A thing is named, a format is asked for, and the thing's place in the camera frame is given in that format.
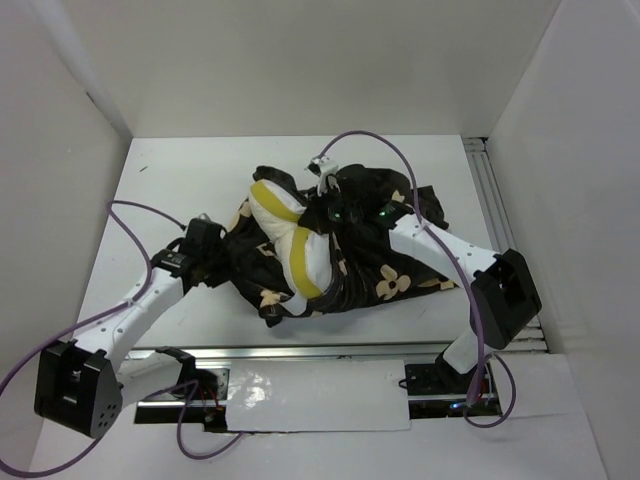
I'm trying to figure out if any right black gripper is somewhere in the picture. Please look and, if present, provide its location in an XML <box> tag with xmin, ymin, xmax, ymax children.
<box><xmin>301</xmin><ymin>180</ymin><xmax>362</xmax><ymax>235</ymax></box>

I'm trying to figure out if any black beige patterned pillowcase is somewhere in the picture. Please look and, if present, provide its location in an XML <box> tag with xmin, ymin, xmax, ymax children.
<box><xmin>226</xmin><ymin>166</ymin><xmax>455</xmax><ymax>327</ymax></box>

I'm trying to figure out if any white pillow yellow edge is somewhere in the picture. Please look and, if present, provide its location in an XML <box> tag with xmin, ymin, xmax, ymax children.
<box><xmin>248</xmin><ymin>179</ymin><xmax>333</xmax><ymax>316</ymax></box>

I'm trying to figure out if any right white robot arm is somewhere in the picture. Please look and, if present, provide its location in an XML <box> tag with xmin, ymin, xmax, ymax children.
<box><xmin>309</xmin><ymin>164</ymin><xmax>542</xmax><ymax>392</ymax></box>

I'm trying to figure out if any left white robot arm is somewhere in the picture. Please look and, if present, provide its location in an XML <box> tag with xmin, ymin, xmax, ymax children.
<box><xmin>34</xmin><ymin>218</ymin><xmax>228</xmax><ymax>439</ymax></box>

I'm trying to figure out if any white cover plate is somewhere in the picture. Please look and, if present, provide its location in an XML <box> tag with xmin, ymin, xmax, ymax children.
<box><xmin>225</xmin><ymin>359</ymin><xmax>410</xmax><ymax>433</ymax></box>

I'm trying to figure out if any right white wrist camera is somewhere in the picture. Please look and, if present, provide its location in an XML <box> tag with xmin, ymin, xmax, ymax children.
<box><xmin>306</xmin><ymin>156</ymin><xmax>339</xmax><ymax>197</ymax></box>

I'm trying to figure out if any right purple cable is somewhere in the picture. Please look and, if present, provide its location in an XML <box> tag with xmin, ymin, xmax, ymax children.
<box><xmin>319</xmin><ymin>129</ymin><xmax>516</xmax><ymax>427</ymax></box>

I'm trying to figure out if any purple cable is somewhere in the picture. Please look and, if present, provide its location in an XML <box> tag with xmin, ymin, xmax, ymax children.
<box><xmin>0</xmin><ymin>199</ymin><xmax>251</xmax><ymax>474</ymax></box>
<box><xmin>319</xmin><ymin>129</ymin><xmax>516</xmax><ymax>427</ymax></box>

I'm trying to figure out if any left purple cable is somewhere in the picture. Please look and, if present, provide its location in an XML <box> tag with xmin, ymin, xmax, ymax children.
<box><xmin>0</xmin><ymin>199</ymin><xmax>251</xmax><ymax>474</ymax></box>

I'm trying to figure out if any aluminium side rail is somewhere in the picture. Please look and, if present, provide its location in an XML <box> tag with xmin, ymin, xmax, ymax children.
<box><xmin>462</xmin><ymin>137</ymin><xmax>549</xmax><ymax>353</ymax></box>

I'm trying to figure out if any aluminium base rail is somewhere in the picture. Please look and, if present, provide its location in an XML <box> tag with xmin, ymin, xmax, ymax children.
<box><xmin>124</xmin><ymin>340</ymin><xmax>549</xmax><ymax>426</ymax></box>

